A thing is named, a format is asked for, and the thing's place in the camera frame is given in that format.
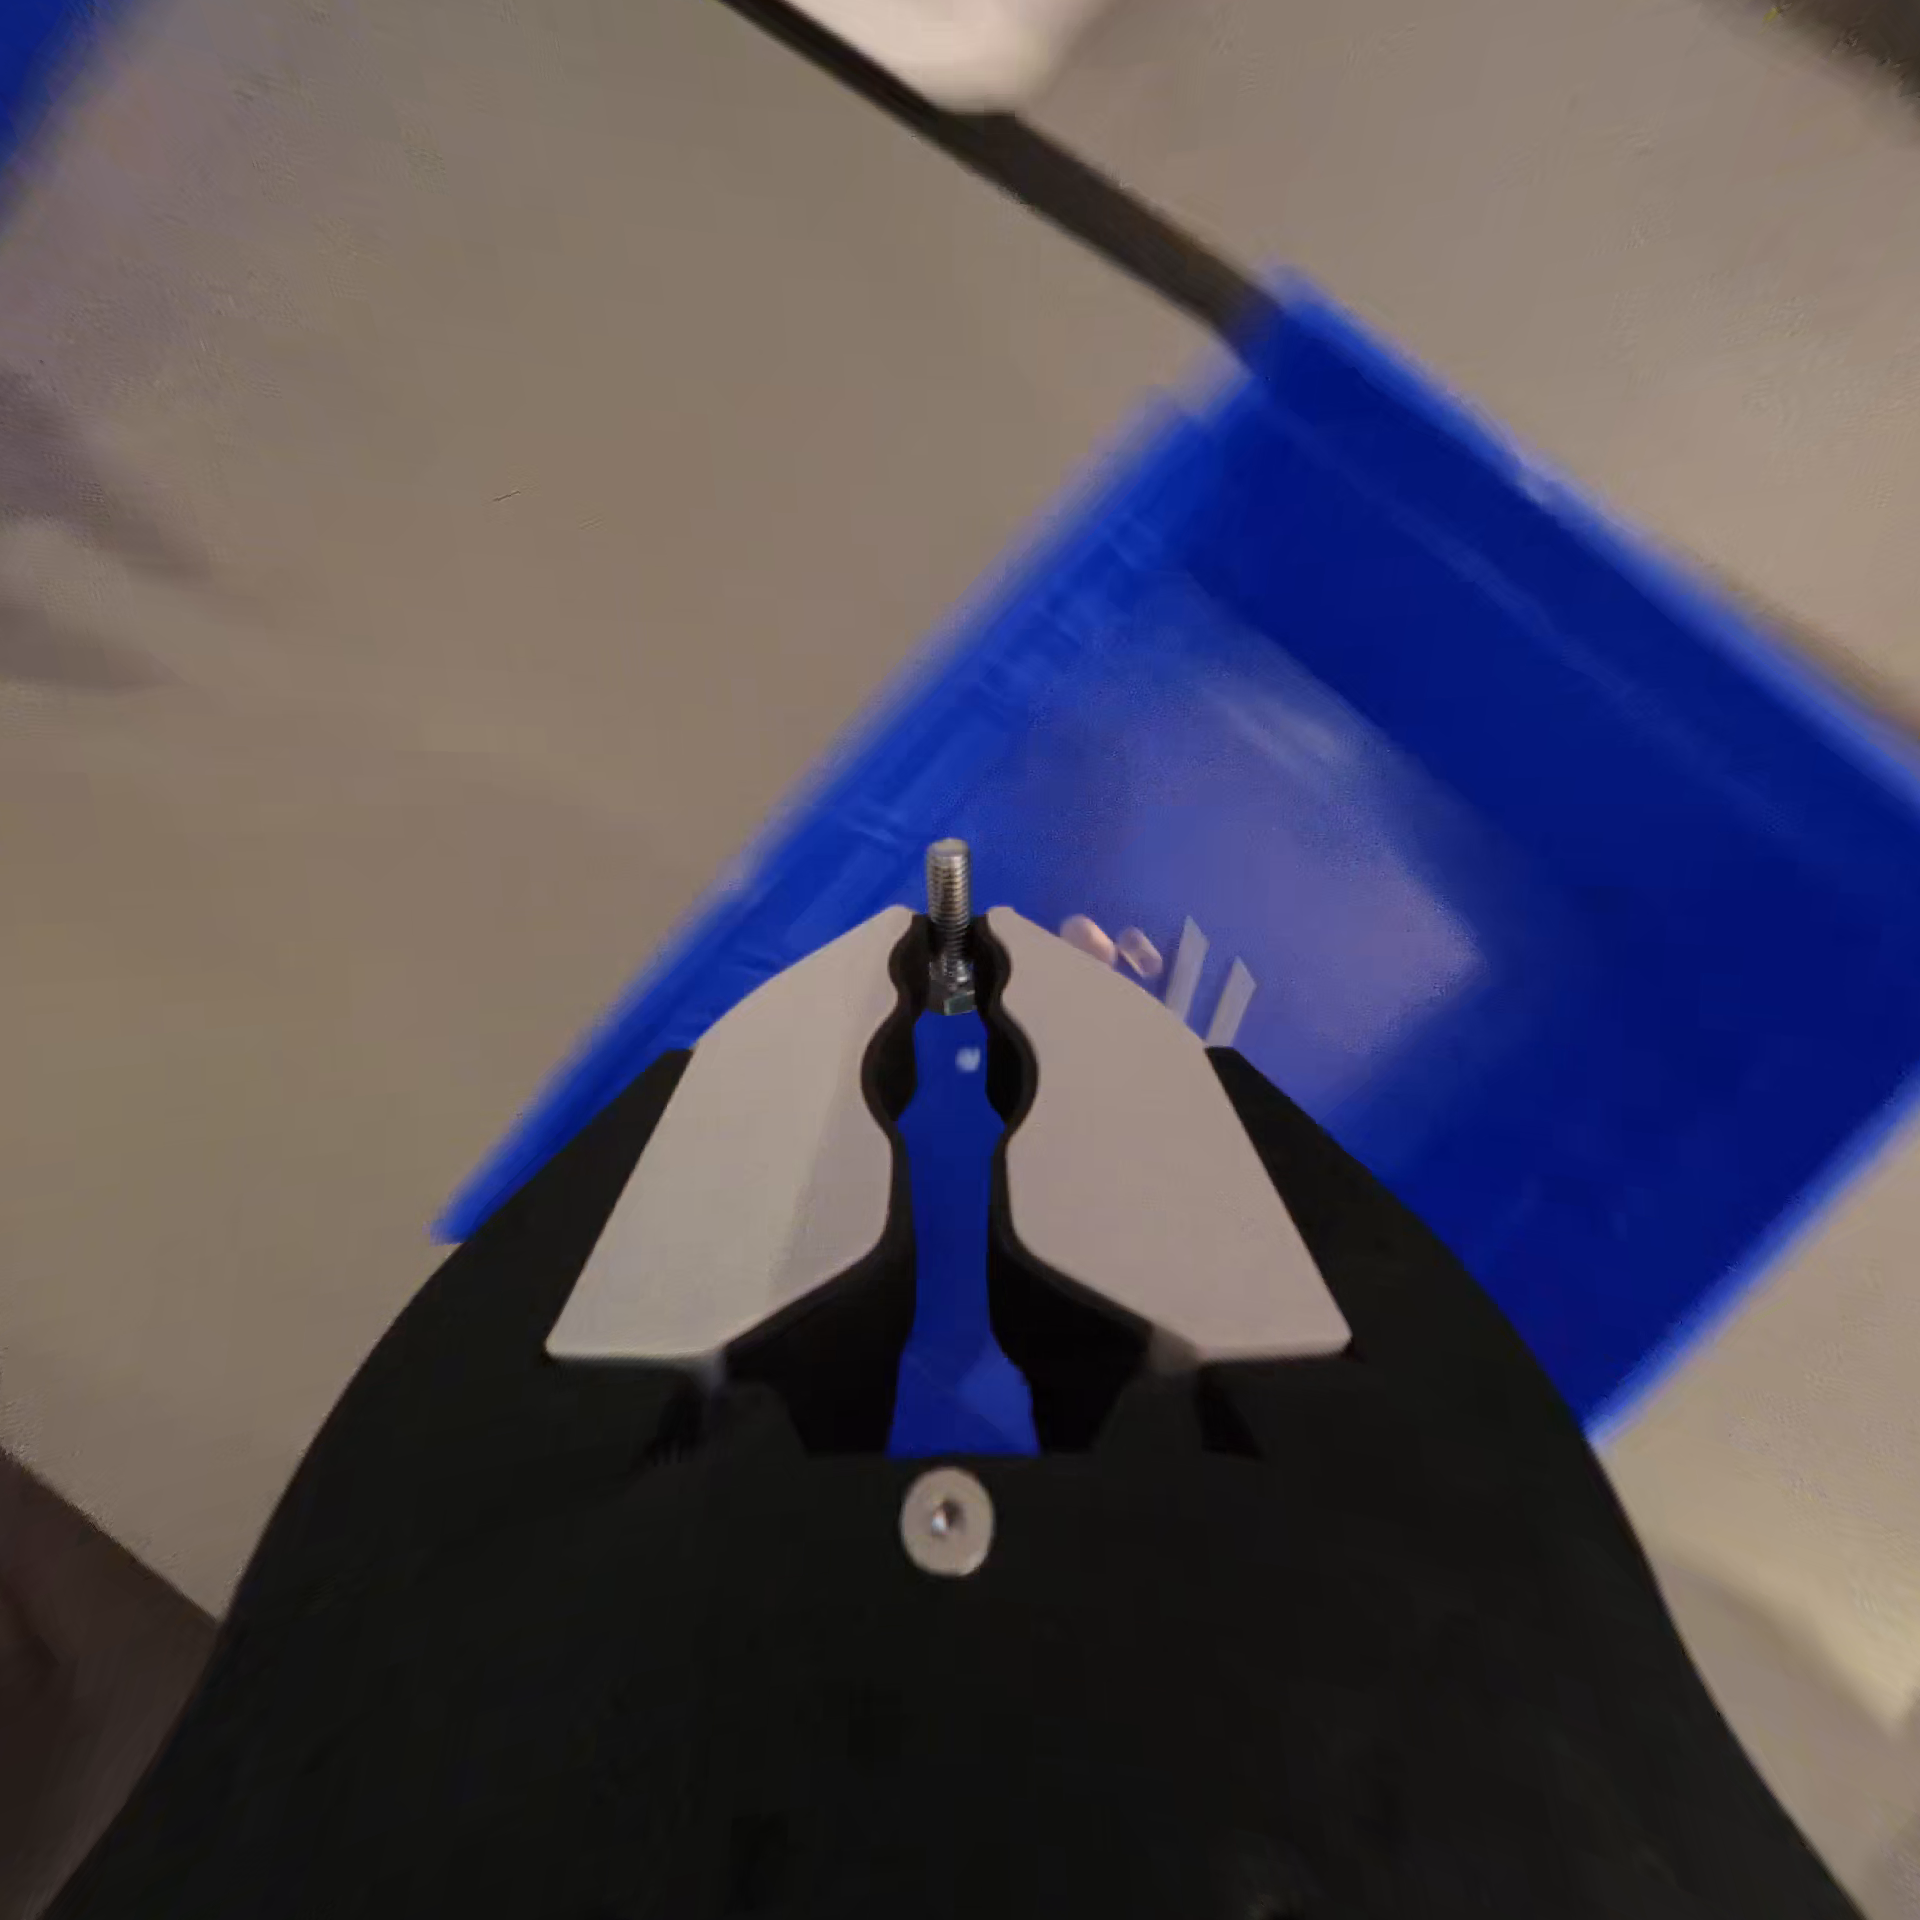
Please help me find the thin short steel bolt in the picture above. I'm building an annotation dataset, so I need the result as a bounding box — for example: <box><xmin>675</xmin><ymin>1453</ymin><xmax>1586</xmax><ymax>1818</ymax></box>
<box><xmin>927</xmin><ymin>837</ymin><xmax>982</xmax><ymax>1019</ymax></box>

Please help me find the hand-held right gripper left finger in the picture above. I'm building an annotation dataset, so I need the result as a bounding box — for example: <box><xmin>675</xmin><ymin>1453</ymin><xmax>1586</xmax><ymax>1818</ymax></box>
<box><xmin>544</xmin><ymin>902</ymin><xmax>923</xmax><ymax>1370</ymax></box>

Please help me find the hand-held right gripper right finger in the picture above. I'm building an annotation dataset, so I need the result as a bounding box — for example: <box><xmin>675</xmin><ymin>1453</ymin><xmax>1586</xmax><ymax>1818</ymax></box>
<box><xmin>983</xmin><ymin>902</ymin><xmax>1356</xmax><ymax>1367</ymax></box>

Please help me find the white stand base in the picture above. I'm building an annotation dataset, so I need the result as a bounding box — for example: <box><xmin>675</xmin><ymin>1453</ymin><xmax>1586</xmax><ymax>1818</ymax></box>
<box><xmin>796</xmin><ymin>0</ymin><xmax>1121</xmax><ymax>99</ymax></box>

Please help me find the blue plastic bin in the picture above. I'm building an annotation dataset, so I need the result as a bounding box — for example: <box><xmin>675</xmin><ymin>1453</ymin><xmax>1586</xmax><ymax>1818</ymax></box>
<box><xmin>0</xmin><ymin>0</ymin><xmax>96</xmax><ymax>166</ymax></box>
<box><xmin>433</xmin><ymin>263</ymin><xmax>1920</xmax><ymax>1448</ymax></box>

